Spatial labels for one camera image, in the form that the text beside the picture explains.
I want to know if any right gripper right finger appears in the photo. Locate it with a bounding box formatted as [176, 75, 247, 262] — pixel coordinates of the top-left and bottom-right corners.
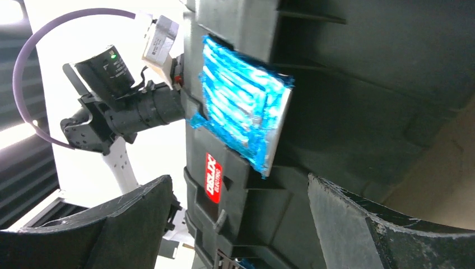
[308, 174, 474, 268]

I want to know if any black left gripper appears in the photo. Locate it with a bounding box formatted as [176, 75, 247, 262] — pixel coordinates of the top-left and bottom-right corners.
[60, 81, 185, 155]

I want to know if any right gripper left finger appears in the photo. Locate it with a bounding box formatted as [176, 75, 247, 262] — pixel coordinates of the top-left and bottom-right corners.
[1, 175, 173, 268]

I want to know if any black plastic toolbox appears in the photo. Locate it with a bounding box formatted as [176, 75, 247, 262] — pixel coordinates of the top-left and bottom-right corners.
[184, 1, 474, 268]

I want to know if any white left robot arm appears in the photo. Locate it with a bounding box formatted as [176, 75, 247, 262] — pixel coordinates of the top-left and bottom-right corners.
[60, 76, 185, 194]

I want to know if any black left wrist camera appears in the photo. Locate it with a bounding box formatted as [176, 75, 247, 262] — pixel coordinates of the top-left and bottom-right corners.
[73, 45, 134, 110]

